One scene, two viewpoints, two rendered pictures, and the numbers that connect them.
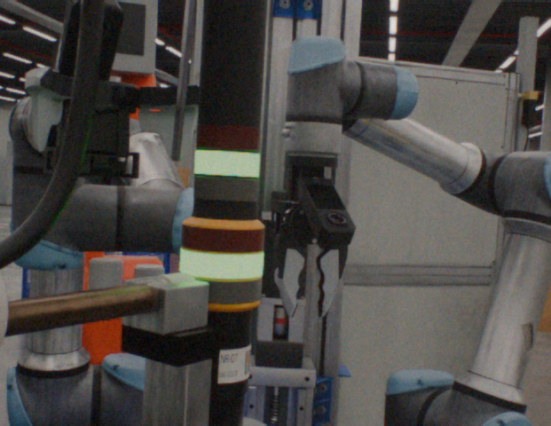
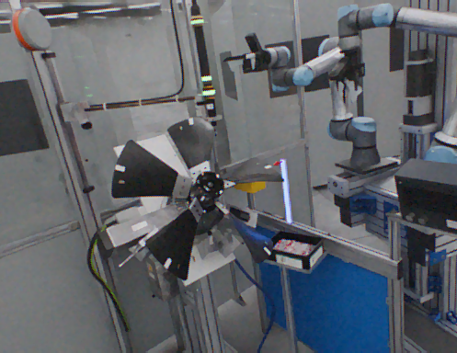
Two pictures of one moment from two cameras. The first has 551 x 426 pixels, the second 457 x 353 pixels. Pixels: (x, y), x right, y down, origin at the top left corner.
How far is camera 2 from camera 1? 1.37 m
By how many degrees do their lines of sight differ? 73
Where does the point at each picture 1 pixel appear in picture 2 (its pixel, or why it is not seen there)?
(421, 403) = not seen: hidden behind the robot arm
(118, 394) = (351, 129)
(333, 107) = (345, 31)
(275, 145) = not seen: hidden behind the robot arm
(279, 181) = (425, 44)
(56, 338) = (336, 110)
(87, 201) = (279, 74)
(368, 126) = (402, 24)
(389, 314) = not seen: outside the picture
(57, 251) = (276, 86)
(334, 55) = (343, 13)
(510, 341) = (451, 116)
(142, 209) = (288, 75)
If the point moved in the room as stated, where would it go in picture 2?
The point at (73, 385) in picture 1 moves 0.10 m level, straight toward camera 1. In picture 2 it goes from (340, 125) to (327, 129)
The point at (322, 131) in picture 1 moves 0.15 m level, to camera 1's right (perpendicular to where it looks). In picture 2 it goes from (342, 41) to (368, 37)
